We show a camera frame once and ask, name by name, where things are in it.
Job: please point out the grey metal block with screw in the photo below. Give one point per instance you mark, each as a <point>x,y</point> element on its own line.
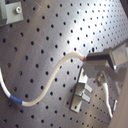
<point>10,13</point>

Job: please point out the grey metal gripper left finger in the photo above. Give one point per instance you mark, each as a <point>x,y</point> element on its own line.
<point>106,54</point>

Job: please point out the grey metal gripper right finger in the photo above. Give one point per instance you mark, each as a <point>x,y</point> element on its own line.
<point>101,71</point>

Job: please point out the grey metal cable clip fixture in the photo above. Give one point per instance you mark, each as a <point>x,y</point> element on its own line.
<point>80,92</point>

